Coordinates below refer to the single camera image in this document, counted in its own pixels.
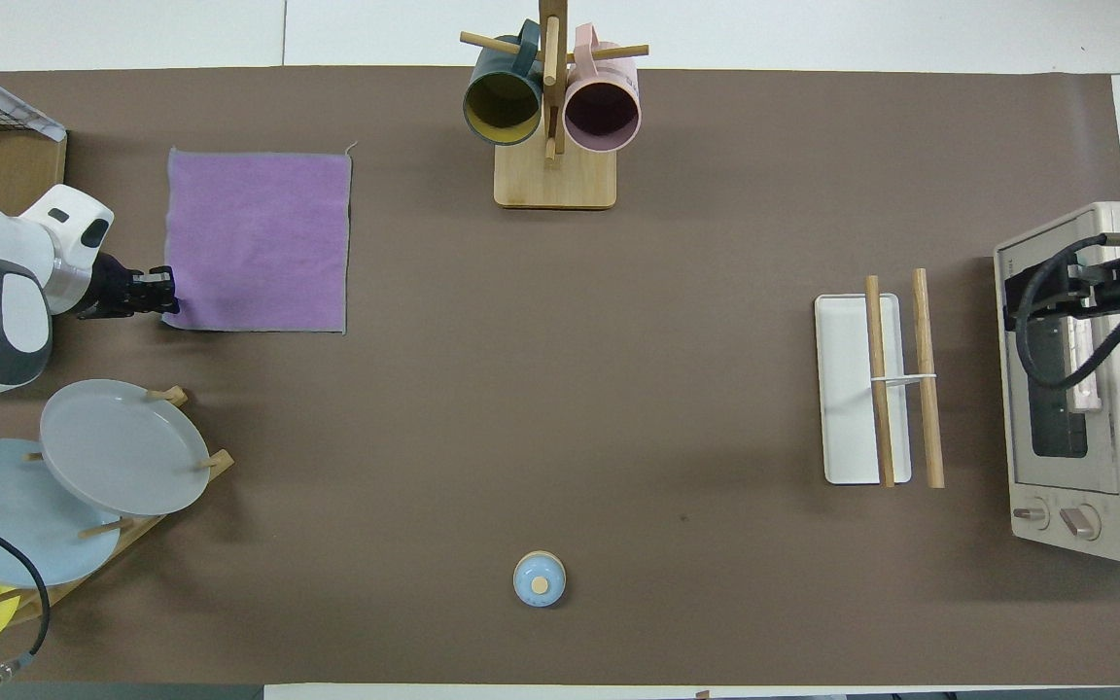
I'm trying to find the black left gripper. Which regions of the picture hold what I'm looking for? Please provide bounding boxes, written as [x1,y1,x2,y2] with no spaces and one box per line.
[79,253,181,321]

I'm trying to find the wooden mug tree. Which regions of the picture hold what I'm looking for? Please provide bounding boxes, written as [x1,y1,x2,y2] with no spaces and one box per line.
[460,0,649,210]

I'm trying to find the wooden dish rack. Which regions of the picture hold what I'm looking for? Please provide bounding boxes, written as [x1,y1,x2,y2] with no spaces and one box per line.
[0,386,235,628]

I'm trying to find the dark teal mug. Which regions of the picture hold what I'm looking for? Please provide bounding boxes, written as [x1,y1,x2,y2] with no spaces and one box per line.
[463,19,544,147]

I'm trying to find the white towel rack wooden bars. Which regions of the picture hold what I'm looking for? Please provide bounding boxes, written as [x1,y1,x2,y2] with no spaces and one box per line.
[814,268,946,489]

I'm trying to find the wooden shelf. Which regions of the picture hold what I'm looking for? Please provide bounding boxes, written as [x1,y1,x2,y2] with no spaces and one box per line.
[0,76,68,217]

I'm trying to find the blue bell wooden knob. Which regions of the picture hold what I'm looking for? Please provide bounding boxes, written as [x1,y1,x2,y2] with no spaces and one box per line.
[512,550,567,609]

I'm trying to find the light blue plate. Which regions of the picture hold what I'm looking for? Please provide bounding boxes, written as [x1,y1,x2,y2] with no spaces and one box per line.
[0,438,122,588]

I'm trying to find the grey plate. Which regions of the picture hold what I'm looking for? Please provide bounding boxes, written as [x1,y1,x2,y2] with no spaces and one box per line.
[39,379,212,517]

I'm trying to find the pink mug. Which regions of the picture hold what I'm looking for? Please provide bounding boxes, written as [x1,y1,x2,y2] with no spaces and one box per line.
[563,23,642,154]

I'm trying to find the marble pattern sheet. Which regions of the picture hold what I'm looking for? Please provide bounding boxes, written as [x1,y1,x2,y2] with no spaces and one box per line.
[0,51,68,143]

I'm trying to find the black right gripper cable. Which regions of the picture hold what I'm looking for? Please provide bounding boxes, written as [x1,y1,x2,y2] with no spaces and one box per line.
[1013,231,1120,392]

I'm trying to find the brown table mat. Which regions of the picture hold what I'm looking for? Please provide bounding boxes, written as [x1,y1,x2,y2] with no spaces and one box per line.
[0,66,1120,686]

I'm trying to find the purple and grey towel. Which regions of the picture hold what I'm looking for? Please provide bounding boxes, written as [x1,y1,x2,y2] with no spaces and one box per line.
[158,144,357,335]

